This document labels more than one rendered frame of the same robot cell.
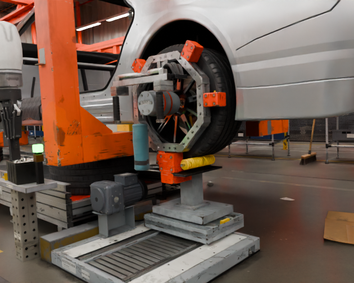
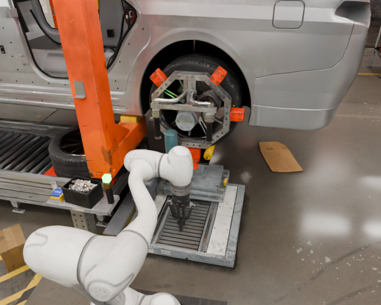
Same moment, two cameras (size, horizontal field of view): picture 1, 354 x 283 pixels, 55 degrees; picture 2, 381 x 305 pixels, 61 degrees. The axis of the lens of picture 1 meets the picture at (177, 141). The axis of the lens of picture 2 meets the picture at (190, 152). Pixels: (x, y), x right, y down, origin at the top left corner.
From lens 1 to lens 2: 144 cm
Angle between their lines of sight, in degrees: 38
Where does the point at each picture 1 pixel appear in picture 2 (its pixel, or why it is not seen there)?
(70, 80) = (107, 104)
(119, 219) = not seen: hidden behind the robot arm
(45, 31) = (84, 66)
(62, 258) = not seen: hidden behind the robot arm
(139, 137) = (173, 143)
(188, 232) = (207, 196)
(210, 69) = (231, 89)
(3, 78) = (187, 190)
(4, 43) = (190, 169)
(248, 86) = (262, 104)
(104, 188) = (149, 186)
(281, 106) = (286, 121)
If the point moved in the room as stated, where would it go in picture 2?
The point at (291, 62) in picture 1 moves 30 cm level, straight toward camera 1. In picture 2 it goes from (298, 95) to (323, 114)
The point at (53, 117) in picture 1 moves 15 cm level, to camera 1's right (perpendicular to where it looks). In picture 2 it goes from (102, 143) to (125, 137)
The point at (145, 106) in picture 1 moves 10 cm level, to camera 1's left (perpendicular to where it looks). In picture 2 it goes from (184, 124) to (171, 127)
